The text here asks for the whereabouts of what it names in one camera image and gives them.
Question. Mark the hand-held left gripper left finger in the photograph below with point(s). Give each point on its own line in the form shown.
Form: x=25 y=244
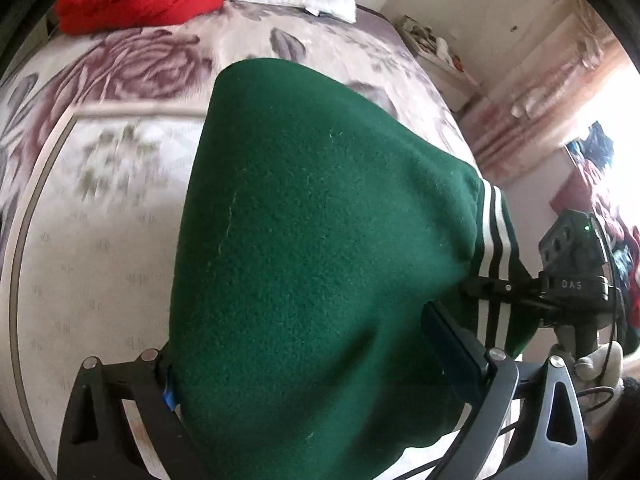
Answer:
x=150 y=385

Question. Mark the pile of mixed clothes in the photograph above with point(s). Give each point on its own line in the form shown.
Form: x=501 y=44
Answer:
x=600 y=145

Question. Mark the green varsity jacket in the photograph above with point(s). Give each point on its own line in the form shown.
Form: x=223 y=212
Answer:
x=325 y=235

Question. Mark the white cabinet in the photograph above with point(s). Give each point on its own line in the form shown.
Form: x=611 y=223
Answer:
x=540 y=190

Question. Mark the floral patterned mat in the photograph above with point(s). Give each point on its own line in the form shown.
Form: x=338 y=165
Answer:
x=100 y=260

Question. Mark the person's right hand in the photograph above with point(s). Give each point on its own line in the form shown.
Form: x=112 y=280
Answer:
x=597 y=362

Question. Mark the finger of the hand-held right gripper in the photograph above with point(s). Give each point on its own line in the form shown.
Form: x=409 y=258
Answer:
x=500 y=292

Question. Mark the purple floral blanket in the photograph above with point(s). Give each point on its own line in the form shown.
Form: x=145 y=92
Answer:
x=150 y=60

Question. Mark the red cloth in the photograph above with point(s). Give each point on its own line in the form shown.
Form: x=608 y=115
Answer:
x=570 y=197

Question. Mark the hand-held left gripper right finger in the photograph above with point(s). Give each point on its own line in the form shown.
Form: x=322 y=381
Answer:
x=445 y=340

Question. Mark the white nightstand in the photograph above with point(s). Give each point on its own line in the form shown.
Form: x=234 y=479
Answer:
x=450 y=80

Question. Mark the person's right forearm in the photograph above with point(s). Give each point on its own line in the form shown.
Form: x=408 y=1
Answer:
x=627 y=420

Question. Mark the pink floral curtain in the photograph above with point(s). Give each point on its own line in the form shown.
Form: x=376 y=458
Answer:
x=525 y=125

